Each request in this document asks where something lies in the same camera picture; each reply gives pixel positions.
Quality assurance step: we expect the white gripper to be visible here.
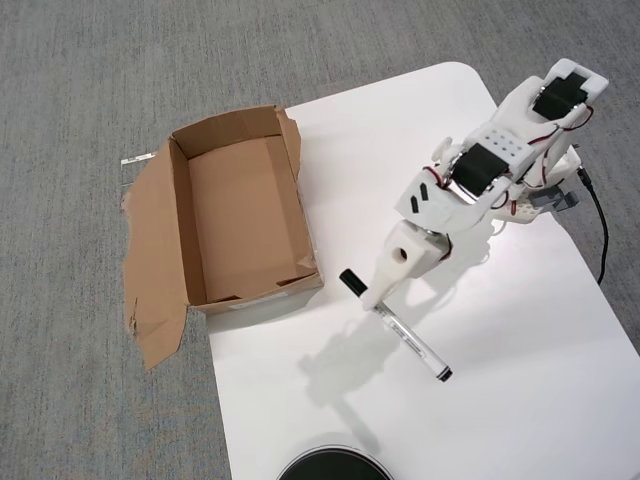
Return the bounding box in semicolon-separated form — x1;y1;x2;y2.
362;222;449;310

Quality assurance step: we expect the white marker pen black cap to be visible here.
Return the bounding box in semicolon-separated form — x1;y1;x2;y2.
338;268;455;384

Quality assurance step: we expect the torn brown cardboard box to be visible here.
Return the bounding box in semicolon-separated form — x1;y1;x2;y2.
119;103;327;371

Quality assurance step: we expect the black round disc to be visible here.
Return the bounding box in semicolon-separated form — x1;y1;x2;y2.
275;444;396;480

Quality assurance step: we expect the black power cable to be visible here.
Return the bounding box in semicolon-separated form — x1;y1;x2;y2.
577;167;610;286

